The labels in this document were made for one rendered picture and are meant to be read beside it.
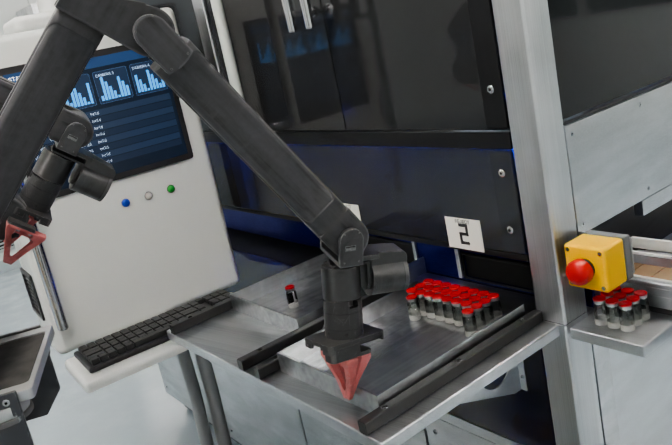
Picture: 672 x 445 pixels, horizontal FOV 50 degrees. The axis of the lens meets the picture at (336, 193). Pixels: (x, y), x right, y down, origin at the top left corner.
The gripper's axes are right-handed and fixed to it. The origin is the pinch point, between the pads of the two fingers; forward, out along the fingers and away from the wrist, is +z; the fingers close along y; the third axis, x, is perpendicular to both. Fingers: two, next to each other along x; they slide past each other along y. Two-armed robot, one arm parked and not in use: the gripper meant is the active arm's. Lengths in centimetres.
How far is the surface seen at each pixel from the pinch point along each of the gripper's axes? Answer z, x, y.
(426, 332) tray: -1.8, 7.1, 23.5
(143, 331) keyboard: 8, 78, 0
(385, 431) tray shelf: 2.7, -8.9, -0.6
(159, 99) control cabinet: -46, 88, 14
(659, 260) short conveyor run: -14, -22, 48
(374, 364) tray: 0.4, 6.7, 11.0
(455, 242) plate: -15.8, 9.5, 34.3
